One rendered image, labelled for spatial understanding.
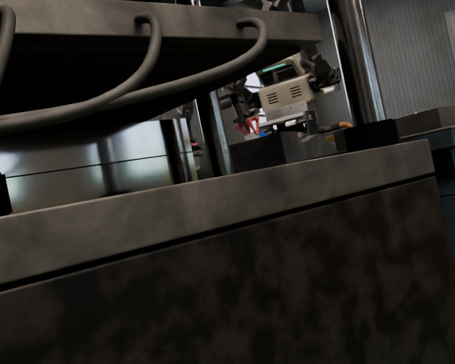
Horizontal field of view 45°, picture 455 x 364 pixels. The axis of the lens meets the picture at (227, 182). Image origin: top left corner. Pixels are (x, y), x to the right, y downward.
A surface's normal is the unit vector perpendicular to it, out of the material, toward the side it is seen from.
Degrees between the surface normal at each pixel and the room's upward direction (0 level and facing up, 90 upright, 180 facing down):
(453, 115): 90
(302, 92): 98
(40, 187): 90
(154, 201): 90
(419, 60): 90
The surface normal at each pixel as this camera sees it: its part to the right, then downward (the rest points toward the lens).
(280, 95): -0.49, 0.23
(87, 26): 0.61, -0.14
